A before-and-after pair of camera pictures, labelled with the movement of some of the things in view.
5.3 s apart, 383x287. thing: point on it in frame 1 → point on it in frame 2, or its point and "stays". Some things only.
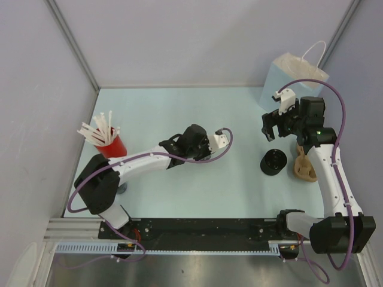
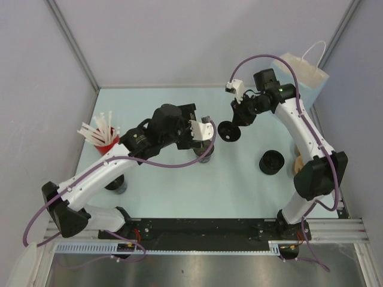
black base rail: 208,232 stays
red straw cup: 115,149 stays
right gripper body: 289,122 → 249,108
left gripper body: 202,151 → 186,140
